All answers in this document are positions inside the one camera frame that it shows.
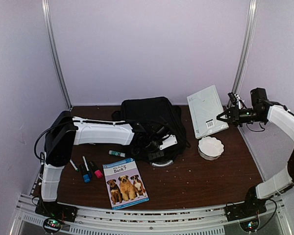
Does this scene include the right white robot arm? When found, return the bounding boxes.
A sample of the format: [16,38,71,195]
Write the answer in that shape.
[217,88,294,216]

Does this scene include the white fluted ceramic bowl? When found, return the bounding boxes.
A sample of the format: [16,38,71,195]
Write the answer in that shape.
[198,137,224,161]

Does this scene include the black blue highlighter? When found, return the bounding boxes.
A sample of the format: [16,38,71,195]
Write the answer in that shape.
[79,164,90,183]

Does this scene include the green white glue stick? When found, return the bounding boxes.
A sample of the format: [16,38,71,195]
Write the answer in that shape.
[108,150,126,157]

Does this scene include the dog picture book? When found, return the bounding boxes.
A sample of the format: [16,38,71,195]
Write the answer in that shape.
[103,158,149,210]

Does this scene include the right aluminium frame post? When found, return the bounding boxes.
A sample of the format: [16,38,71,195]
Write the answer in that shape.
[232,0,259,94]

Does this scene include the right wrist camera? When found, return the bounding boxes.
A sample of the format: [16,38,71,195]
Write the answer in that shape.
[250,88,268,111]

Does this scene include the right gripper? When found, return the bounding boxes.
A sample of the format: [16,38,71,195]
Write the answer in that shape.
[217,104,265,126]

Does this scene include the pale green book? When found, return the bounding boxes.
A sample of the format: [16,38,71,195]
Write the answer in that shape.
[187,85,229,139]

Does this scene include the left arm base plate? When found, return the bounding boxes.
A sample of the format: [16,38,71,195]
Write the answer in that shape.
[35,204,78,222]

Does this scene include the green tipped white marker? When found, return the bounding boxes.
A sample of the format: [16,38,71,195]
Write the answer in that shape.
[70,159,79,172]

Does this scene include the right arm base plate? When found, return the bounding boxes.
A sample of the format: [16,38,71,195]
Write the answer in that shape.
[224,203,267,221]

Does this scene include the left aluminium frame post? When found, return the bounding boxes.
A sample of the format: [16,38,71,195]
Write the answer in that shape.
[41,0,73,110]

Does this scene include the black student backpack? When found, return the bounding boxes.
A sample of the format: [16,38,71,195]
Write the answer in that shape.
[111,97,191,167]

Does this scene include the aluminium frame post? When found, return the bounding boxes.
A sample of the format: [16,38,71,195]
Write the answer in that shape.
[41,0,73,110]
[232,0,259,94]

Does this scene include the blue tipped white marker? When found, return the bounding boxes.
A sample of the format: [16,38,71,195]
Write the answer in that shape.
[82,156,92,179]

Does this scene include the black pink highlighter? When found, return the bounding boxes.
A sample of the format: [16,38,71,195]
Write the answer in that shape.
[89,161,103,179]

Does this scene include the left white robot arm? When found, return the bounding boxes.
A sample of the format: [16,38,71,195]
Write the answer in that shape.
[37,111,178,217]

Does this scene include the front aluminium rail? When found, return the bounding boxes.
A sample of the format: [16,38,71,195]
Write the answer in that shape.
[9,192,294,235]

